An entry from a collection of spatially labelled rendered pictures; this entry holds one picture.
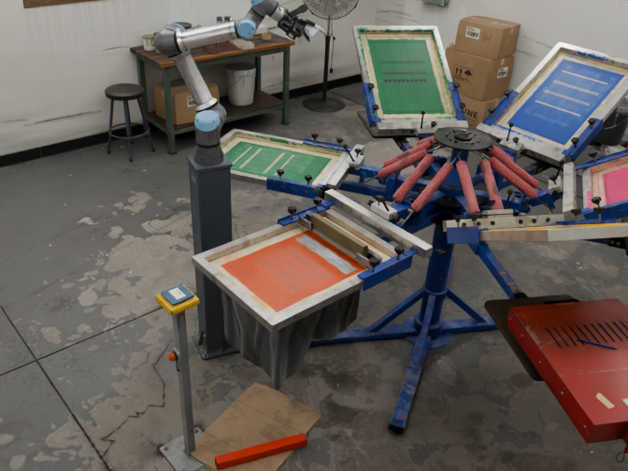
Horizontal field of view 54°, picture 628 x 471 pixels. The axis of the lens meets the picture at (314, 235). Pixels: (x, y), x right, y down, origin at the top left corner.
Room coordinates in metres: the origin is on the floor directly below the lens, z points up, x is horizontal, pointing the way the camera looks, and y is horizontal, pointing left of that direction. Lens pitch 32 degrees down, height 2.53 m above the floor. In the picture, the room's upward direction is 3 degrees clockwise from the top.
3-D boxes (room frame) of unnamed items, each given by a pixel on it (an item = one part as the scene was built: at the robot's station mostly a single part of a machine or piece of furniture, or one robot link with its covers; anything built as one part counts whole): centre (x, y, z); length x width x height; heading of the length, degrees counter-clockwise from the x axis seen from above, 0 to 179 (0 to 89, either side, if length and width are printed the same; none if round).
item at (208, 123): (2.82, 0.54, 1.37); 0.13 x 0.12 x 0.14; 178
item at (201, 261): (2.30, 0.04, 0.97); 0.79 x 0.58 x 0.04; 132
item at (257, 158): (3.29, 0.13, 1.05); 1.08 x 0.61 x 0.23; 72
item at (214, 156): (2.81, 0.54, 1.25); 0.15 x 0.15 x 0.10
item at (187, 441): (2.01, 0.54, 0.48); 0.22 x 0.22 x 0.96; 42
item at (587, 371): (1.63, -1.04, 1.06); 0.61 x 0.46 x 0.12; 12
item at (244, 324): (2.11, 0.26, 0.74); 0.45 x 0.03 x 0.43; 42
